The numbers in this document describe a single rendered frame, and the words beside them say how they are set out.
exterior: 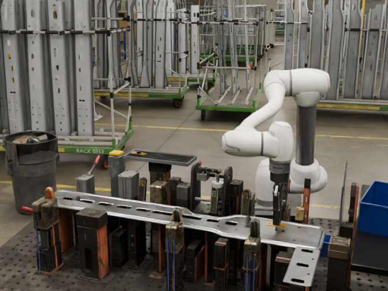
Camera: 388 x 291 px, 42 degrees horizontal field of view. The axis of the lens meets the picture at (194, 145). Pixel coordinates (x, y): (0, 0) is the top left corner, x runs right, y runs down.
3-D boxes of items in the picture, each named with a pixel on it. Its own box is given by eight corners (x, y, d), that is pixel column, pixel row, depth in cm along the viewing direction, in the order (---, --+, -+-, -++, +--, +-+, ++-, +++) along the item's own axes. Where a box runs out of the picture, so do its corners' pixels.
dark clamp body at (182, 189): (171, 257, 260) (170, 187, 250) (180, 246, 272) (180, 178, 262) (190, 261, 257) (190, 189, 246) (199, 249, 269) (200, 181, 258)
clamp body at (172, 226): (160, 299, 224) (158, 226, 214) (170, 285, 235) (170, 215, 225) (179, 303, 221) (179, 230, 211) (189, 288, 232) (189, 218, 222)
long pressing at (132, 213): (33, 205, 250) (32, 202, 250) (59, 190, 271) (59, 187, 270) (320, 252, 205) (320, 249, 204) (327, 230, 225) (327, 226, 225)
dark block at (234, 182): (227, 262, 255) (229, 183, 244) (231, 256, 261) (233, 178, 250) (237, 264, 254) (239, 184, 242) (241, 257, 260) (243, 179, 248)
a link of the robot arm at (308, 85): (286, 182, 303) (324, 181, 300) (288, 200, 289) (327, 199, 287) (287, 63, 260) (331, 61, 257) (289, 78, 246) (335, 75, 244)
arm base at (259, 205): (251, 197, 310) (250, 188, 308) (287, 200, 303) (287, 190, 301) (244, 209, 293) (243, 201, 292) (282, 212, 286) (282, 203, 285)
